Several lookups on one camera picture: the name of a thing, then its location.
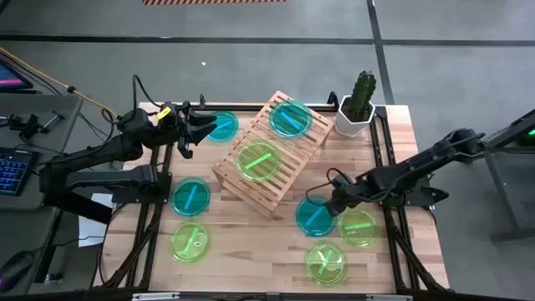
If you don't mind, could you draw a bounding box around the black aluminium table frame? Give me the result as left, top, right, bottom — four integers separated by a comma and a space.
94, 90, 451, 293

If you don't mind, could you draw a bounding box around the grey metal desk frame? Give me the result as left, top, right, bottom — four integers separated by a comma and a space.
480, 108, 535, 244

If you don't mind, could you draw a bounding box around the black flat bar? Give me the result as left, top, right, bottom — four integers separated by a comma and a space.
43, 190, 114, 226

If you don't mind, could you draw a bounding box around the black backlit keyboard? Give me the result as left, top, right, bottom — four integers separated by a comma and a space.
0, 146, 38, 196

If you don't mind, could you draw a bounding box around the black clamp tool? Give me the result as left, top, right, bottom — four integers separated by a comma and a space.
7, 110, 67, 142

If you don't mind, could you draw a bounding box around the green cactus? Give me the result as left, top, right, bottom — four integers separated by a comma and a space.
348, 69, 377, 123

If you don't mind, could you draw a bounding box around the yellow cable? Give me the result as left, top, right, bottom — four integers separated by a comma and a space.
0, 46, 120, 120

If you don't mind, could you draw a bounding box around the black computer mouse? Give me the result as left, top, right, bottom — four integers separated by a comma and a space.
0, 249, 36, 292

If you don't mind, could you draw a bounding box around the lit computer screen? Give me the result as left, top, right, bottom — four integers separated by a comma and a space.
0, 60, 34, 94

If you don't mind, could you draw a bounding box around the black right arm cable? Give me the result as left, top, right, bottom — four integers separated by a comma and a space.
305, 167, 349, 207

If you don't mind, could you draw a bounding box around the wooden slatted shelf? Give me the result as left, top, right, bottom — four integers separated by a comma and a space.
211, 90, 335, 218

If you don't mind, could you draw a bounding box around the white hexagonal plant pot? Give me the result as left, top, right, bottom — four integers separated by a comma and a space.
333, 94, 376, 138

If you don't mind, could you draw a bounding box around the silver metal bracket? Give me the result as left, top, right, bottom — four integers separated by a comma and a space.
132, 292, 181, 301
366, 294, 413, 301

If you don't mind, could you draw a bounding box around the grey side desk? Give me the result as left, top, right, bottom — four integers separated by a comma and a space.
0, 207, 64, 296
0, 94, 84, 210

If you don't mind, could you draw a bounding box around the green translucent plastic plate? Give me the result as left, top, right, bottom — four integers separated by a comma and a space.
236, 140, 283, 183
170, 222, 211, 263
337, 208, 380, 247
304, 242, 348, 287

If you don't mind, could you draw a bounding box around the teal translucent plastic plate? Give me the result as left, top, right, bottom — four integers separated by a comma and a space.
295, 196, 339, 238
268, 99, 314, 140
206, 110, 240, 144
171, 177, 211, 217

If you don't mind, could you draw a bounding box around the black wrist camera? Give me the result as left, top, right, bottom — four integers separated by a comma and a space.
160, 101, 181, 127
332, 172, 354, 189

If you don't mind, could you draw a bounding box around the black device with green light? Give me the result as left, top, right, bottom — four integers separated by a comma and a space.
516, 123, 535, 147

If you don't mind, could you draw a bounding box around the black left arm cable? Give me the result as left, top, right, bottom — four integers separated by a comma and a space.
131, 74, 163, 110

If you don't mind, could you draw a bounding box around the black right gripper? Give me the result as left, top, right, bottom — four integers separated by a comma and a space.
324, 176, 364, 217

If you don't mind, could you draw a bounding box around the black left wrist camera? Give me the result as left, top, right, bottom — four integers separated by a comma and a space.
160, 101, 181, 127

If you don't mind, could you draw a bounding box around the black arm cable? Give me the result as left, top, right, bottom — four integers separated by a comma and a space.
131, 74, 163, 110
305, 167, 349, 207

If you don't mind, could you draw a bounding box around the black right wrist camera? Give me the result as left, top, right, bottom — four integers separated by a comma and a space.
332, 172, 354, 189

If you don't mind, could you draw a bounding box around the white paper sheet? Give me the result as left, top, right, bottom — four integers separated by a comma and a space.
78, 192, 115, 248

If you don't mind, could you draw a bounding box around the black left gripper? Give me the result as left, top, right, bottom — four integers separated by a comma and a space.
155, 101, 218, 160

